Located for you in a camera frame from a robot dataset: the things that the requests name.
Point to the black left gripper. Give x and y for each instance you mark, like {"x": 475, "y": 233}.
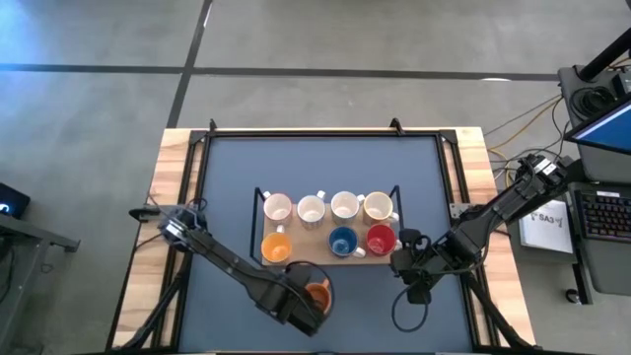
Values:
{"x": 291, "y": 308}

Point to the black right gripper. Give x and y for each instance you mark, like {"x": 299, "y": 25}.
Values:
{"x": 414, "y": 266}

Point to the brown faceted mug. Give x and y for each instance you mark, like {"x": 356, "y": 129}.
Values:
{"x": 321, "y": 300}

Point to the blue mug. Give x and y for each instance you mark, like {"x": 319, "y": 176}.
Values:
{"x": 342, "y": 242}

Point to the cream mug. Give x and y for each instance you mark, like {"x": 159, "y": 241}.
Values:
{"x": 377, "y": 207}

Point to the white mug small lattice pattern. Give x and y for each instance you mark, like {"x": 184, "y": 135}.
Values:
{"x": 310, "y": 211}

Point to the white mug pink pattern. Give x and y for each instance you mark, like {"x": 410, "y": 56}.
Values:
{"x": 344, "y": 207}

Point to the white mug grey diamond pattern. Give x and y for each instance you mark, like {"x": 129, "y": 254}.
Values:
{"x": 278, "y": 209}

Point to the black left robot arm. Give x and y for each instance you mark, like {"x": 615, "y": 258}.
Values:
{"x": 222, "y": 256}

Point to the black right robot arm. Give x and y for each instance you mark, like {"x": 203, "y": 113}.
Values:
{"x": 493, "y": 212}

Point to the grey metal mounting plate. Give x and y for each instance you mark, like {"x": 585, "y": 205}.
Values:
{"x": 458, "y": 209}

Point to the blue-grey table mat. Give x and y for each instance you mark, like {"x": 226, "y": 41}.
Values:
{"x": 345, "y": 163}

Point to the white paper sheet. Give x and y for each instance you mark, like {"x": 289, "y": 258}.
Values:
{"x": 544, "y": 227}

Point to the black caster wheel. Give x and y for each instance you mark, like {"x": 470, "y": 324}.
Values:
{"x": 572, "y": 296}

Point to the black keyboard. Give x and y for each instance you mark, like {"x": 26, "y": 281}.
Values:
{"x": 604, "y": 217}

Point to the grey computer desk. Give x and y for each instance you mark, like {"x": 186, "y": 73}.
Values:
{"x": 611, "y": 266}

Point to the grey equipment cart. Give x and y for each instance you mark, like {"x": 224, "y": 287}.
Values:
{"x": 567, "y": 93}

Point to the monitor with blue screen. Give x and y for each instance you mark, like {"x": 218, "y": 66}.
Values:
{"x": 611, "y": 130}

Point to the grey side cart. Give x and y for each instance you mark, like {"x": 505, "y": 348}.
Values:
{"x": 29, "y": 256}

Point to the black monitor pole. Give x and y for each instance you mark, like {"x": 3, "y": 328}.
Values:
{"x": 604, "y": 59}

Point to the black device with blue light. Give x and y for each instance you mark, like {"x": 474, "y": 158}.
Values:
{"x": 12, "y": 202}

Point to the wooden shelf rack black frame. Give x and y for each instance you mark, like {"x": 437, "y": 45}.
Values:
{"x": 308, "y": 245}

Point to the black aluminium table frame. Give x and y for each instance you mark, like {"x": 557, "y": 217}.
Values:
{"x": 325, "y": 133}

